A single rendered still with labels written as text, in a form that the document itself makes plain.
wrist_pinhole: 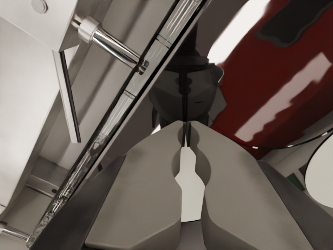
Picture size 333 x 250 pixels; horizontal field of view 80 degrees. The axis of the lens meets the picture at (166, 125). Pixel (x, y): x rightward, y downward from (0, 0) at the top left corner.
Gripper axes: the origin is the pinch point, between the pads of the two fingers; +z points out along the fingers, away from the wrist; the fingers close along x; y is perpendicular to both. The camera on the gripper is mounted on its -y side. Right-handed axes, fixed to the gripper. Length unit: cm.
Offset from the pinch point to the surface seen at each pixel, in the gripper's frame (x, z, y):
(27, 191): -21.6, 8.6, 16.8
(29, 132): -13.0, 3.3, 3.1
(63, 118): -13.6, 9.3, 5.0
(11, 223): -20.8, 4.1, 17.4
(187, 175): 0.5, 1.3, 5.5
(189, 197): 0.8, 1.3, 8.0
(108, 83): -7.7, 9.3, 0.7
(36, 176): -17.1, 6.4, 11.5
